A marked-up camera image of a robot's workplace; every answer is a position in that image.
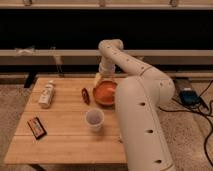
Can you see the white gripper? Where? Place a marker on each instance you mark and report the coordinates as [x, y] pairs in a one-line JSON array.
[[105, 72]]

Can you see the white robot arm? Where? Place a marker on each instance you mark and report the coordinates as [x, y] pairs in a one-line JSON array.
[[136, 100]]

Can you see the orange bowl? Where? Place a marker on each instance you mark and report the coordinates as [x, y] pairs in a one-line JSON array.
[[103, 93]]

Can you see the brown oval object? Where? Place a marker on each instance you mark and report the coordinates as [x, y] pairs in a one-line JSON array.
[[85, 96]]

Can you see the translucent plastic cup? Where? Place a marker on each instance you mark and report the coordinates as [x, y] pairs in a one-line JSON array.
[[94, 119]]

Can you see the wooden table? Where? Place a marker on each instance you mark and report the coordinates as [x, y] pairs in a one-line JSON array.
[[68, 139]]

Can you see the white plastic bottle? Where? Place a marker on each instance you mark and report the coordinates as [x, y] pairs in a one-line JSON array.
[[46, 95]]

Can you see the blue power box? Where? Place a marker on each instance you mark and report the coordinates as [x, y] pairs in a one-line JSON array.
[[189, 97]]

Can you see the long grey rail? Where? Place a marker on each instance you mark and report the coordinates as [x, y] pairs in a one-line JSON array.
[[92, 57]]

